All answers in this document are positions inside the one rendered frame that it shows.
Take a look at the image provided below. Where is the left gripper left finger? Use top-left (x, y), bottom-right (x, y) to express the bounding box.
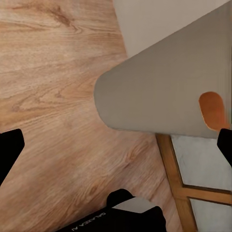
top-left (0, 129), bottom-right (25, 185)

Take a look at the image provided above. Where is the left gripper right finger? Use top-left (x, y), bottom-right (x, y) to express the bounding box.
top-left (217, 128), bottom-right (232, 166)

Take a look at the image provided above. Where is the trash can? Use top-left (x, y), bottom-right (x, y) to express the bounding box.
top-left (94, 0), bottom-right (232, 139)

